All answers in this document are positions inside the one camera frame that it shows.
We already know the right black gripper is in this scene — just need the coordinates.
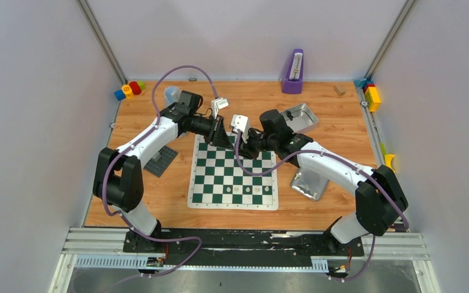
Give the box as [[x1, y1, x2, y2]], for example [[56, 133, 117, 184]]
[[233, 127, 277, 161]]

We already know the green white chess mat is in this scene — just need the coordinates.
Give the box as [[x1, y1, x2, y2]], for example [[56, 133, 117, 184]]
[[187, 134, 279, 211]]

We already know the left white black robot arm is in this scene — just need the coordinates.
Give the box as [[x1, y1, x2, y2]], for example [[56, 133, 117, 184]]
[[92, 90, 233, 252]]

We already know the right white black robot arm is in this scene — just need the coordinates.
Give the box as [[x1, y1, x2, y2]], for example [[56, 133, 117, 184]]
[[230, 109, 409, 255]]

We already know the metal tin with black pieces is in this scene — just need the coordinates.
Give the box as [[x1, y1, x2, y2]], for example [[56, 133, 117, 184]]
[[280, 103, 319, 134]]

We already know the metal tin with white pieces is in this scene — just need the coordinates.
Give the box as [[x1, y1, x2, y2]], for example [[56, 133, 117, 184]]
[[290, 168, 329, 201]]

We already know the purple metronome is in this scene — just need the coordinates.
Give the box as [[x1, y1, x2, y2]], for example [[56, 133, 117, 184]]
[[280, 49, 304, 95]]

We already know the translucent blue metronome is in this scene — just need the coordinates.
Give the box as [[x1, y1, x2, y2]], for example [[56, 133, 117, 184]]
[[164, 85, 181, 107]]

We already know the grey lego baseplate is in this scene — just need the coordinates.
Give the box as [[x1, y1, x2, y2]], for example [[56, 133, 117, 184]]
[[144, 146, 178, 178]]

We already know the small wooden block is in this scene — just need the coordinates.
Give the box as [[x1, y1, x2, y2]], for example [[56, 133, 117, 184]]
[[333, 85, 346, 96]]

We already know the colourful toy blocks left corner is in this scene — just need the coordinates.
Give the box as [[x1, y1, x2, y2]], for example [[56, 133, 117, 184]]
[[114, 81, 146, 101]]

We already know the colourful block stack right corner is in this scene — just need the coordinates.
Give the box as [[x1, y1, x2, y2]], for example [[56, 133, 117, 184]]
[[353, 79, 381, 112]]

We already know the yellow green toy piece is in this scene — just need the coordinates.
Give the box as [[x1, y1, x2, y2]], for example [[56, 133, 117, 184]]
[[379, 142, 396, 173]]

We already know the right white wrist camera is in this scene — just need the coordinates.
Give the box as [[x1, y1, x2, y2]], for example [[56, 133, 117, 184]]
[[230, 114, 250, 143]]

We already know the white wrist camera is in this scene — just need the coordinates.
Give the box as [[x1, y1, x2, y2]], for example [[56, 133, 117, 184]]
[[211, 97, 229, 118], [230, 114, 250, 143]]

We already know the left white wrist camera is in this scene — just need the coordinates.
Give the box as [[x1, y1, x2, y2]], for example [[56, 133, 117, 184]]
[[211, 97, 229, 118]]

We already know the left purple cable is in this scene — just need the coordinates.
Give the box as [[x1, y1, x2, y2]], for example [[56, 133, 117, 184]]
[[101, 65, 220, 280]]

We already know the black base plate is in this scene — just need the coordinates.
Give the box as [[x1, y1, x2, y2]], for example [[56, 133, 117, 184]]
[[123, 228, 365, 267]]

